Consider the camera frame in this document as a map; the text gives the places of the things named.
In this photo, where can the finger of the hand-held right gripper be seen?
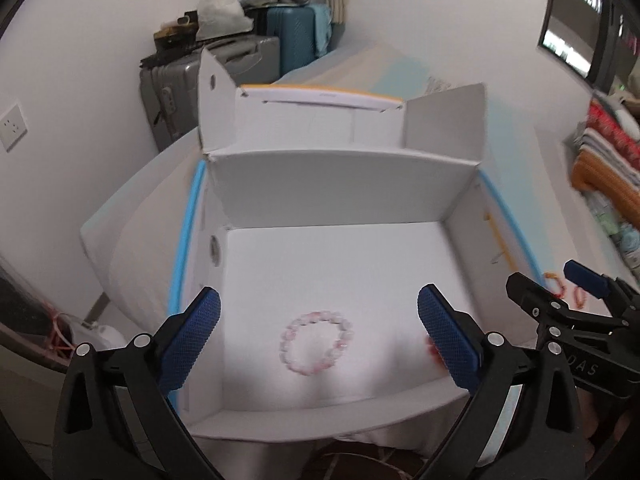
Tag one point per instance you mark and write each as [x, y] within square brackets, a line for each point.
[532, 297]
[585, 276]

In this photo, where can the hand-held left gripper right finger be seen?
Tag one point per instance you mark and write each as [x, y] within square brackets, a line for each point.
[447, 335]

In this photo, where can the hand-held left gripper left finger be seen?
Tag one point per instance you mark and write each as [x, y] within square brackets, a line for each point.
[192, 332]

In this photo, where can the white cardboard box yellow lid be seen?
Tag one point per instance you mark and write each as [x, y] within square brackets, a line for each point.
[330, 260]

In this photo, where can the floral quilt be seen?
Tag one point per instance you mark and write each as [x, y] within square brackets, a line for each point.
[617, 230]

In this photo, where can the white appliance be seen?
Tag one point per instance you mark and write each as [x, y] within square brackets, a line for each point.
[95, 334]

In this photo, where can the grey suitcase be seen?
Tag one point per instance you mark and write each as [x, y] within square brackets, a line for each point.
[175, 95]

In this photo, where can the window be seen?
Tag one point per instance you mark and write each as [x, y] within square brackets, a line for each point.
[575, 20]

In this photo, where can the black and yellow item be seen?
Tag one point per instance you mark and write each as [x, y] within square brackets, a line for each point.
[175, 30]

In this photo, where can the blue suitcase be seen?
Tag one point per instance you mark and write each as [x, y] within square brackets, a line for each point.
[292, 35]

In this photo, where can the white plastic bag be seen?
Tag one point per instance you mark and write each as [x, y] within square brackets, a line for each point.
[222, 17]

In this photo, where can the teal cloth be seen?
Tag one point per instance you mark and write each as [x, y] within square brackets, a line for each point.
[322, 27]

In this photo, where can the white wall socket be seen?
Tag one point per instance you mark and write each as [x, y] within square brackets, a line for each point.
[11, 127]

